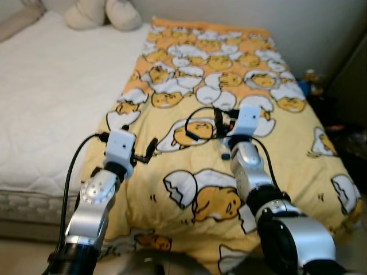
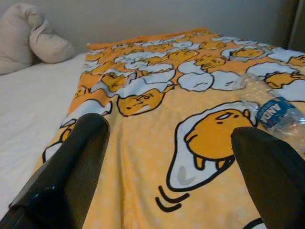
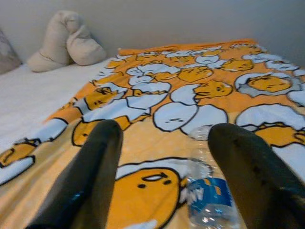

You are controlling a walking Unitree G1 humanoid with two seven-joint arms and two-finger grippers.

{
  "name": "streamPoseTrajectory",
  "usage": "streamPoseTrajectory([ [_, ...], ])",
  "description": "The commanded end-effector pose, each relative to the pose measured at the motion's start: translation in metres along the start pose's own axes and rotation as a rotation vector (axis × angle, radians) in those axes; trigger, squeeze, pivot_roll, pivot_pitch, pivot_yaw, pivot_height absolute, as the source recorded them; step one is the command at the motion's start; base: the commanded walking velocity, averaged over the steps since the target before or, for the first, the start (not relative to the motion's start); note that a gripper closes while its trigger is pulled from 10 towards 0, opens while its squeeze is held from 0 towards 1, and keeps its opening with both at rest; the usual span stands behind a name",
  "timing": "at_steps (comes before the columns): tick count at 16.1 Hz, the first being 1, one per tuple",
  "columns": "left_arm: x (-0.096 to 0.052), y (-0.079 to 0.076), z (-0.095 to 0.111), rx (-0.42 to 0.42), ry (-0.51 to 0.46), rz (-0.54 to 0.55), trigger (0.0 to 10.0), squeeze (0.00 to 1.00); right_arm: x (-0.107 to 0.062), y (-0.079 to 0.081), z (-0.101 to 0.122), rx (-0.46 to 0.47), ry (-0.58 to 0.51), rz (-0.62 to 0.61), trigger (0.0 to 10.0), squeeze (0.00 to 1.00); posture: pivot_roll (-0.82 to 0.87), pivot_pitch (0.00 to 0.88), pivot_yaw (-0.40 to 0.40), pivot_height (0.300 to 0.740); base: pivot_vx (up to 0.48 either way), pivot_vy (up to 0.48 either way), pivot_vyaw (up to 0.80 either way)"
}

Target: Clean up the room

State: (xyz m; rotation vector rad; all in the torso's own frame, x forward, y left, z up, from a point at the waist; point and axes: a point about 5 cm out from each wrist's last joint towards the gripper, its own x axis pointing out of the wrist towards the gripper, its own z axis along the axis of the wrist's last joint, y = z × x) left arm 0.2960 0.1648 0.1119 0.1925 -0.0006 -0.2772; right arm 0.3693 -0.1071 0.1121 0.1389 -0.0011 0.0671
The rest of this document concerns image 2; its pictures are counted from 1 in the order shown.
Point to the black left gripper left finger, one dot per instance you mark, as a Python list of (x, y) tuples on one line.
[(66, 171)]

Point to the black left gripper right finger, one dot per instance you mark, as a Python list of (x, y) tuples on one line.
[(274, 179)]

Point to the yellow cartoon egg blanket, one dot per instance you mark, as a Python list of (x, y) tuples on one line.
[(147, 152)]

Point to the clear bottle with blue label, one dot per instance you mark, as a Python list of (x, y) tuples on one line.
[(274, 112)]

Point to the white mattress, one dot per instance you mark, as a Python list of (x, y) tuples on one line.
[(28, 107)]

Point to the beige plush pillow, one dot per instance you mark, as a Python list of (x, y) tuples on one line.
[(16, 35)]

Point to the dark grey panel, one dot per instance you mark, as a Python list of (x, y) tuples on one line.
[(299, 23)]

